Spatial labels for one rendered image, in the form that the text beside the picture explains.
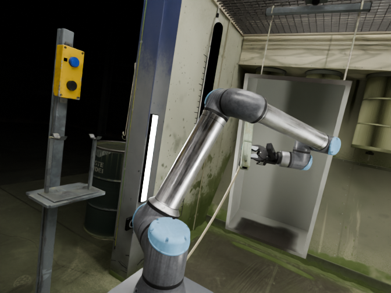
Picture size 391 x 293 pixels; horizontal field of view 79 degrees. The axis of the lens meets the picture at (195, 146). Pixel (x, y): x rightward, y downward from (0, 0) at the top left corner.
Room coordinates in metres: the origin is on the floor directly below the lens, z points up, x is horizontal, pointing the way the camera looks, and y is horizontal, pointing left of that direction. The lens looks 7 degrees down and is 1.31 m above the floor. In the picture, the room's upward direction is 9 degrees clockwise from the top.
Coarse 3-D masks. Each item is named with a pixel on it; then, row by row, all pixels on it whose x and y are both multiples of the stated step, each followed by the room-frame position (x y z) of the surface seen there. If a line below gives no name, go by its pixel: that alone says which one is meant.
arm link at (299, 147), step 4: (296, 144) 1.30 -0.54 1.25; (300, 144) 1.28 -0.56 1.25; (304, 144) 1.26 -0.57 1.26; (296, 148) 1.29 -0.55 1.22; (300, 148) 1.28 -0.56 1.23; (304, 148) 1.27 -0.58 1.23; (308, 148) 1.25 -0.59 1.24; (300, 152) 1.28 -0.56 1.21; (304, 152) 1.27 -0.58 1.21; (308, 152) 1.28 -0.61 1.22
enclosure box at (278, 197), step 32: (288, 96) 1.82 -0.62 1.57; (320, 96) 1.73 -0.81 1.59; (256, 128) 1.96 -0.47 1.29; (320, 128) 1.75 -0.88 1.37; (320, 160) 1.77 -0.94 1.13; (256, 192) 2.03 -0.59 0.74; (288, 192) 1.90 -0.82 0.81; (320, 192) 1.47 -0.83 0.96; (256, 224) 1.90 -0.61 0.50; (288, 224) 1.93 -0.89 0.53
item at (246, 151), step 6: (246, 126) 1.36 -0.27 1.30; (252, 126) 1.36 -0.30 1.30; (246, 132) 1.34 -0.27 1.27; (252, 132) 1.34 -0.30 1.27; (246, 138) 1.31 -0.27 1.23; (252, 138) 1.32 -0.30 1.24; (246, 144) 1.28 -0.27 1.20; (246, 150) 1.26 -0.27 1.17; (240, 156) 1.38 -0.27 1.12; (246, 156) 1.22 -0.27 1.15; (240, 162) 1.24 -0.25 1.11; (246, 162) 1.21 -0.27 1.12; (240, 168) 1.24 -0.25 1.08
